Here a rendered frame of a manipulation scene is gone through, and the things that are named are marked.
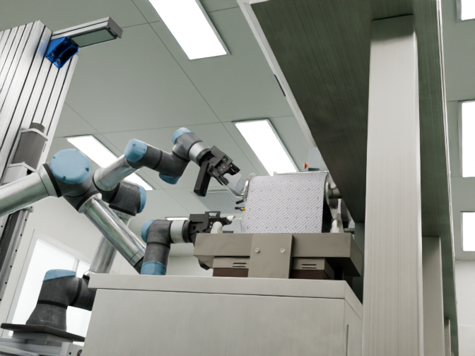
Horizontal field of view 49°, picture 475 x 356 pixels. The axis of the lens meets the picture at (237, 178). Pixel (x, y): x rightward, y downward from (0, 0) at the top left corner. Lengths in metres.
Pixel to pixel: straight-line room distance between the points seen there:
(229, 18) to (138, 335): 2.38
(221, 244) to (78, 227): 5.28
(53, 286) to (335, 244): 1.21
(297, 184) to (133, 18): 2.19
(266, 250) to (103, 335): 0.44
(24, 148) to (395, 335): 1.79
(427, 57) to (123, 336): 0.91
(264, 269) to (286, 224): 0.30
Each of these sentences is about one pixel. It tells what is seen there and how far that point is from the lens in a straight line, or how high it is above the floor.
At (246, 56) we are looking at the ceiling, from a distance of 3.59.
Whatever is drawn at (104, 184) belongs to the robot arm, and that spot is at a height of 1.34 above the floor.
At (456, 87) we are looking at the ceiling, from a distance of 3.85.
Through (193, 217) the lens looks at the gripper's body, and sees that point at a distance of 1.63.
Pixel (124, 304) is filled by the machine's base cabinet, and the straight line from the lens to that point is 1.36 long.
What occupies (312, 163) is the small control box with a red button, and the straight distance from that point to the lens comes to 2.26.
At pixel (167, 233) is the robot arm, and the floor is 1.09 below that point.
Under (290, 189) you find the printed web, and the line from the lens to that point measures 1.57.
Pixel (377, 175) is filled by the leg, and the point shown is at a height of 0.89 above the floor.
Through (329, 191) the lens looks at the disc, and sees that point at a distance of 1.55.
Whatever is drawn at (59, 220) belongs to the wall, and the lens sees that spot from 6.30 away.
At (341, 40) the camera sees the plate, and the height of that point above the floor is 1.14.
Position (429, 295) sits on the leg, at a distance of 1.54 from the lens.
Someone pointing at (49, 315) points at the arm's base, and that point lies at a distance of 2.11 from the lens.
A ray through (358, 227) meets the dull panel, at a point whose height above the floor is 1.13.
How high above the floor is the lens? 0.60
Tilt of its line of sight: 25 degrees up
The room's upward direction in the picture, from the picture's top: 8 degrees clockwise
